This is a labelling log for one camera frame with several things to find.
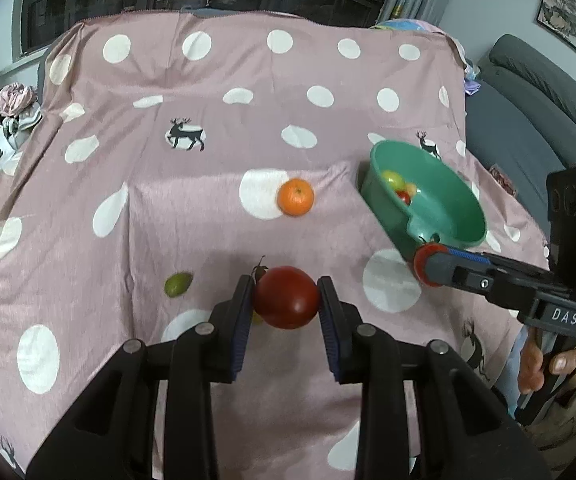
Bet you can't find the person's beige clothing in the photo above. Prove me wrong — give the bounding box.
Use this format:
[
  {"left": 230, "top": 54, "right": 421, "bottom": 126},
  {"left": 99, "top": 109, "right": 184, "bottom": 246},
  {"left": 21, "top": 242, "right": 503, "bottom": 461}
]
[{"left": 513, "top": 355, "right": 576, "bottom": 461}]

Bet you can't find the grey sofa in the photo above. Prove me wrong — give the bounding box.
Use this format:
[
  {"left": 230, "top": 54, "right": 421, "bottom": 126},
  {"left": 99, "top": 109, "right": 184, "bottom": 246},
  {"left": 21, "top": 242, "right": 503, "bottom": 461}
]
[{"left": 465, "top": 34, "right": 576, "bottom": 221}]

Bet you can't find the red patterned cloth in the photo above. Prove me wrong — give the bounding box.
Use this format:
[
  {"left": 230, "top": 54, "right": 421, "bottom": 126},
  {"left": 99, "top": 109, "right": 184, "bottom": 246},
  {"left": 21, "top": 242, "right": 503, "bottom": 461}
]
[{"left": 489, "top": 164, "right": 519, "bottom": 199}]

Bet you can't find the pink clothes pile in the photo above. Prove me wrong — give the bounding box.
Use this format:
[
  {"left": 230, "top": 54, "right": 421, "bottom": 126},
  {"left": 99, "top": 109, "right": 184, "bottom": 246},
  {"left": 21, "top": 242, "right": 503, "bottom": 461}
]
[{"left": 0, "top": 82, "right": 37, "bottom": 117}]

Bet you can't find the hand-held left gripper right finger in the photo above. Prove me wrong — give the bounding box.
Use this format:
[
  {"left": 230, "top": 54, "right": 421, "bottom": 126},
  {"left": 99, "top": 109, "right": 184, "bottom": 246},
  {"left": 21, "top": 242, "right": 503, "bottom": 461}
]
[{"left": 317, "top": 275, "right": 552, "bottom": 480}]

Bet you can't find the orange mandarin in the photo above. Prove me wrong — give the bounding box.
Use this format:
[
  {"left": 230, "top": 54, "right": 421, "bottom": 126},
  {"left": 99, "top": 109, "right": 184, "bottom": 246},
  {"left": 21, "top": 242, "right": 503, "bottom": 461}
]
[{"left": 277, "top": 178, "right": 315, "bottom": 217}]

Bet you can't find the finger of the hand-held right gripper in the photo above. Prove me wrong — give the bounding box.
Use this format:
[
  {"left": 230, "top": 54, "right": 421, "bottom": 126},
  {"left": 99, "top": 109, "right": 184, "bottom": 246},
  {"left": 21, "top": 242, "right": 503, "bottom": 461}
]
[
  {"left": 445, "top": 245, "right": 560, "bottom": 292},
  {"left": 425, "top": 251, "right": 540, "bottom": 314}
]

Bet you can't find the green plastic bowl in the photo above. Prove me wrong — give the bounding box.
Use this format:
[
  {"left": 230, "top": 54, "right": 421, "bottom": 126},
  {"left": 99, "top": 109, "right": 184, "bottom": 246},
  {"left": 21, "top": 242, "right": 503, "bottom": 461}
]
[{"left": 360, "top": 140, "right": 487, "bottom": 261}]

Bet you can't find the red round fruit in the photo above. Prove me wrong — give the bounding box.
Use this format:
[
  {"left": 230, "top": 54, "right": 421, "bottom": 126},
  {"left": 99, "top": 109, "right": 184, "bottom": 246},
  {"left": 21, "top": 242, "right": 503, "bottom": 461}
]
[{"left": 413, "top": 242, "right": 451, "bottom": 288}]

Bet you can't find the pink polka dot deer blanket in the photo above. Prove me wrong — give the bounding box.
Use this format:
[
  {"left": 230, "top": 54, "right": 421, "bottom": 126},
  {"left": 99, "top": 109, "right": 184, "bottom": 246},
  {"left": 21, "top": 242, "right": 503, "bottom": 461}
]
[{"left": 0, "top": 10, "right": 551, "bottom": 480}]

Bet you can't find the pile of clothes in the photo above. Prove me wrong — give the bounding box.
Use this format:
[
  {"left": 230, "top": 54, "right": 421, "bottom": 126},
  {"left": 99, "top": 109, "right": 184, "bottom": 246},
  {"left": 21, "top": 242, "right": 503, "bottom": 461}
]
[{"left": 0, "top": 110, "right": 43, "bottom": 173}]

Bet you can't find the red tomato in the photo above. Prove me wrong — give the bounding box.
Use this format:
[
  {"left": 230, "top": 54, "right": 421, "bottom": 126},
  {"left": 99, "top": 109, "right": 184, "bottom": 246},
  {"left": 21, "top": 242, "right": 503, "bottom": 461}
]
[{"left": 253, "top": 266, "right": 321, "bottom": 331}]

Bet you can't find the green lime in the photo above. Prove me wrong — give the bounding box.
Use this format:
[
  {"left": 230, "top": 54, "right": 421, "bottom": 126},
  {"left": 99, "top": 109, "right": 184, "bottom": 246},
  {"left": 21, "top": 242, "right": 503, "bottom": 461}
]
[{"left": 164, "top": 272, "right": 193, "bottom": 299}]

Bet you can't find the dark glass window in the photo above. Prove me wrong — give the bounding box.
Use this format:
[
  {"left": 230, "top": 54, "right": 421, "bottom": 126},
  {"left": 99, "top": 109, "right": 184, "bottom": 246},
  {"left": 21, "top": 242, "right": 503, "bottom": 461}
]
[{"left": 20, "top": 0, "right": 403, "bottom": 56}]

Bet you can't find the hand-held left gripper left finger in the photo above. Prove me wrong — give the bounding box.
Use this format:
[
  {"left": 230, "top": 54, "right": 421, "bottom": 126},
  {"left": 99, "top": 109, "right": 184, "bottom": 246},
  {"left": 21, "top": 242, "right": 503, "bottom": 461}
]
[{"left": 26, "top": 274, "right": 255, "bottom": 480}]

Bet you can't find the person's right hand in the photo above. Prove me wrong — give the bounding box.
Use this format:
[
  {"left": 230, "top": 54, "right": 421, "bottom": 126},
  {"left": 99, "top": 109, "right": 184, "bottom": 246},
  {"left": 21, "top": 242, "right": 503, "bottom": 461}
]
[{"left": 518, "top": 329, "right": 576, "bottom": 396}]

